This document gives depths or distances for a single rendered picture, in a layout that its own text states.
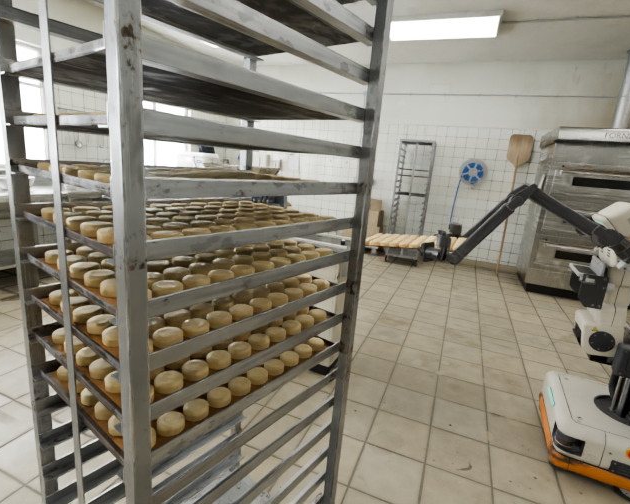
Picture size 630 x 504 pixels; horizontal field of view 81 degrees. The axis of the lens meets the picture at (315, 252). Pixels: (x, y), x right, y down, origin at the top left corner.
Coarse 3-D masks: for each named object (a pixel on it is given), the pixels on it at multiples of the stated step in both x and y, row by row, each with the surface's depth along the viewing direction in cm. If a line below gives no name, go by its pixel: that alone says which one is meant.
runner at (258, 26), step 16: (176, 0) 51; (192, 0) 51; (208, 0) 53; (224, 0) 55; (208, 16) 56; (224, 16) 55; (240, 16) 58; (256, 16) 60; (256, 32) 61; (272, 32) 63; (288, 32) 66; (288, 48) 68; (304, 48) 70; (320, 48) 74; (320, 64) 77; (336, 64) 79; (352, 64) 83; (352, 80) 89
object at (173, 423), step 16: (288, 352) 98; (304, 352) 99; (64, 368) 83; (256, 368) 89; (272, 368) 90; (288, 368) 94; (64, 384) 80; (80, 384) 78; (224, 384) 85; (240, 384) 83; (256, 384) 86; (80, 400) 76; (96, 400) 75; (192, 400) 76; (208, 400) 77; (224, 400) 77; (96, 416) 71; (112, 416) 69; (160, 416) 70; (176, 416) 71; (192, 416) 72; (208, 416) 74; (112, 432) 67; (160, 432) 68; (176, 432) 69
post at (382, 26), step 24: (384, 0) 84; (384, 24) 85; (384, 48) 87; (384, 72) 89; (360, 168) 94; (360, 192) 95; (360, 216) 96; (360, 240) 97; (360, 264) 100; (336, 384) 108; (336, 408) 110; (336, 432) 111; (336, 456) 113; (336, 480) 117
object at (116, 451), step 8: (328, 344) 108; (48, 376) 83; (56, 384) 80; (56, 392) 78; (64, 392) 78; (64, 400) 75; (80, 408) 74; (80, 416) 71; (88, 416) 72; (88, 424) 69; (96, 424) 70; (96, 432) 67; (104, 432) 68; (104, 440) 65; (112, 440) 66; (112, 448) 63; (120, 448) 65; (120, 456) 61
